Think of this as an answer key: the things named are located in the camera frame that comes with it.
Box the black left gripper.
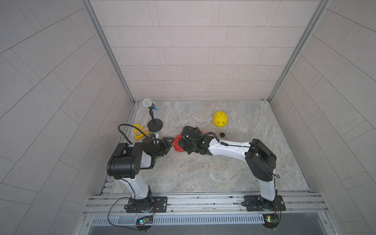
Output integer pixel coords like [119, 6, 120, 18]
[150, 138, 174, 159]

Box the red piggy bank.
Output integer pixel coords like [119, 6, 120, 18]
[173, 134, 184, 152]

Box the yellow piggy bank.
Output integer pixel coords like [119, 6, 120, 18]
[213, 111, 228, 127]

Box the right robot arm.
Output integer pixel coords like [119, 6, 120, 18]
[173, 126, 286, 212]

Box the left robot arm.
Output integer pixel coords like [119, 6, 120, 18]
[106, 137, 174, 213]

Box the toy microphone on stand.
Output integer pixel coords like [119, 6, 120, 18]
[143, 99, 163, 133]

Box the left circuit board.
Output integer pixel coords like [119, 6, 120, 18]
[136, 216, 154, 226]

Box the circuit board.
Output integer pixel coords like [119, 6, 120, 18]
[136, 216, 154, 226]
[263, 214, 280, 229]

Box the right circuit board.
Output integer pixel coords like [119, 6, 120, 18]
[263, 214, 280, 229]

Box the black corrugated cable right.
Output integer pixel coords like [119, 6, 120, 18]
[182, 126, 230, 146]

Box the black corrugated cable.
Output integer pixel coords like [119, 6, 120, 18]
[182, 126, 230, 146]
[117, 123, 150, 146]

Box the black corrugated cable left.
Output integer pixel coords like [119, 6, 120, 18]
[117, 123, 150, 146]

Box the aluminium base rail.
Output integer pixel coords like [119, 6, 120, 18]
[83, 191, 329, 216]

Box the aluminium corner post left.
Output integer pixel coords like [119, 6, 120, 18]
[82, 0, 135, 105]

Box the aluminium corner post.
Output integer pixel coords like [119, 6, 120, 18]
[268, 0, 331, 103]
[82, 0, 135, 105]

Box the aluminium corner post right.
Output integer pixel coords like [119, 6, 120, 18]
[268, 0, 331, 103]

